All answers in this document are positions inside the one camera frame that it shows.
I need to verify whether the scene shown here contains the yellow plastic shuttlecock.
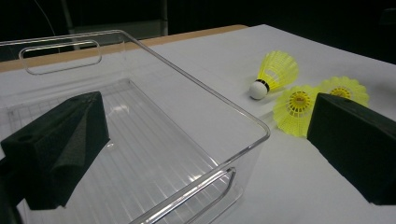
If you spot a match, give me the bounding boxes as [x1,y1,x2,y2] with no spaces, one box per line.
[273,85,321,138]
[248,50,300,101]
[317,76,371,108]

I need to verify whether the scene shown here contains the clear plastic storage bin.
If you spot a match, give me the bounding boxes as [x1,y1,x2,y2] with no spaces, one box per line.
[0,29,271,224]

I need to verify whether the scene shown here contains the white gridded table mat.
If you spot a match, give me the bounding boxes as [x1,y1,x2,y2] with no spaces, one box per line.
[0,23,396,224]

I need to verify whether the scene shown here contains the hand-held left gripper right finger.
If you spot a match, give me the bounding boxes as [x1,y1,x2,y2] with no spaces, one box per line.
[306,92,396,206]

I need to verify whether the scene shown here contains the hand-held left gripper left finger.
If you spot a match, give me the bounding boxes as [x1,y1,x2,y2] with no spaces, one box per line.
[0,91,110,211]

